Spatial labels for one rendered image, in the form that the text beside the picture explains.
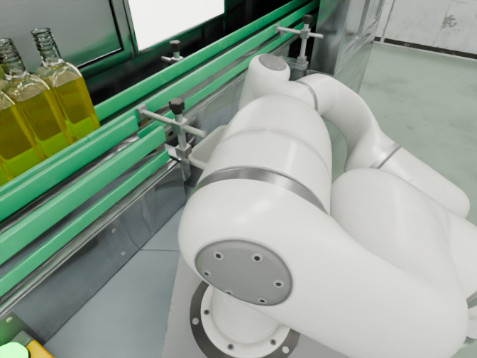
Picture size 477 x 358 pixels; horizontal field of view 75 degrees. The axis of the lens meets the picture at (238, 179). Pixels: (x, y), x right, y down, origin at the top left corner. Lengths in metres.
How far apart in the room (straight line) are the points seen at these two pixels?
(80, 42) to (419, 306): 0.76
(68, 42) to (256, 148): 0.64
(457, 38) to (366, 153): 3.68
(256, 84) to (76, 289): 0.46
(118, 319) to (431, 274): 0.52
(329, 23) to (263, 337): 1.13
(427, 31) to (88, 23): 3.68
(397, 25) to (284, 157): 3.98
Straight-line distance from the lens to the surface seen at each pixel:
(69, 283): 0.60
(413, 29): 4.14
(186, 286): 0.49
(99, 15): 0.83
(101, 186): 0.57
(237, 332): 0.42
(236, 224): 0.16
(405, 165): 0.49
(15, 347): 0.56
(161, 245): 0.69
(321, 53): 1.37
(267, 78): 0.55
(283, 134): 0.21
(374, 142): 0.49
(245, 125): 0.23
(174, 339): 0.46
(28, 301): 0.57
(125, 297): 0.65
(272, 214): 0.16
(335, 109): 0.60
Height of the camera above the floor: 1.30
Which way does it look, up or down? 43 degrees down
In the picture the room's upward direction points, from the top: straight up
